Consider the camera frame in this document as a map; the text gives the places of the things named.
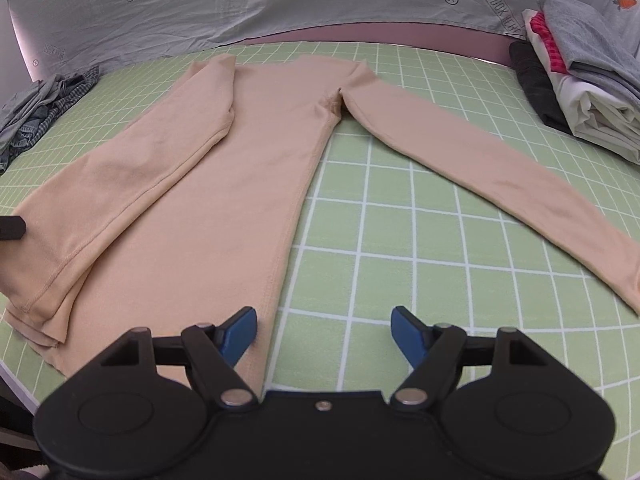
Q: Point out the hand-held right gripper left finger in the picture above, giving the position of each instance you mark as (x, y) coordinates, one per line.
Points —
(240, 332)

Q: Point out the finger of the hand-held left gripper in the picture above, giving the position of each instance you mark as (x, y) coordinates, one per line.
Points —
(12, 228)

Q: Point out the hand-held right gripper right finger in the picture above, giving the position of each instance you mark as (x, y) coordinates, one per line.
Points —
(407, 332)

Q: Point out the beige long-sleeve shirt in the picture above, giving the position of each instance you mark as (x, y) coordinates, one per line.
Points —
(225, 185)

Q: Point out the pile of unfolded clothes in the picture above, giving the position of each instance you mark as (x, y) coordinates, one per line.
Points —
(70, 90)

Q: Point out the stack of folded clothes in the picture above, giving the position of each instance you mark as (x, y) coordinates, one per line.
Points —
(600, 120)

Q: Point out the green grid mat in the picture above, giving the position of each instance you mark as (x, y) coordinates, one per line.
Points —
(425, 260)

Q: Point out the blue denim jeans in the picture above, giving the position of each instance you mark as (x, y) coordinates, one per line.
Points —
(17, 147)

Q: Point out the black folded garment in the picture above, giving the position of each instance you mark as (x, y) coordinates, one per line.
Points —
(535, 85)

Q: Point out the pink sheet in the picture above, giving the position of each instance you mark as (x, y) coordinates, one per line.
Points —
(400, 32)

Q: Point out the red folded garment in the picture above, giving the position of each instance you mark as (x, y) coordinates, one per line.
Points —
(550, 45)

